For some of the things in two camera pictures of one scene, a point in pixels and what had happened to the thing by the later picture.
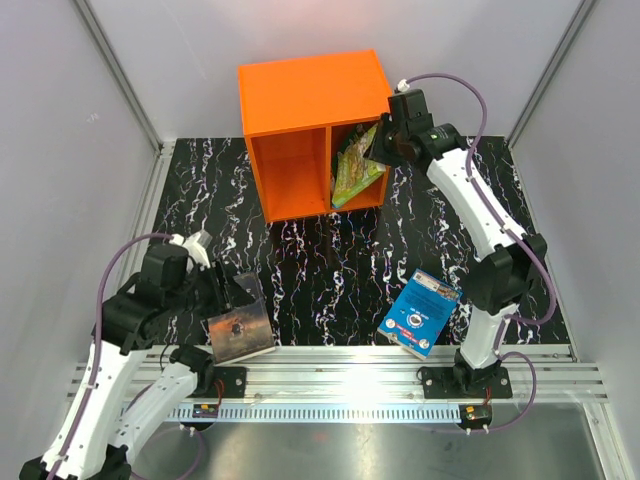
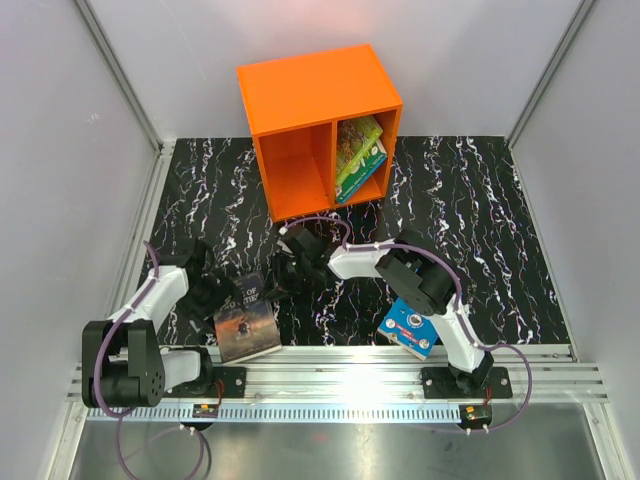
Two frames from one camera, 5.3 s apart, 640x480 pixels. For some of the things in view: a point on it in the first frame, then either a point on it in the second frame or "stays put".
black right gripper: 376,151 to 281,289
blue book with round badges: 420,313 stays put
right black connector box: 475,415 stays put
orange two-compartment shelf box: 299,115 stays put
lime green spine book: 354,169 to 354,138
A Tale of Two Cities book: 245,332 stays put
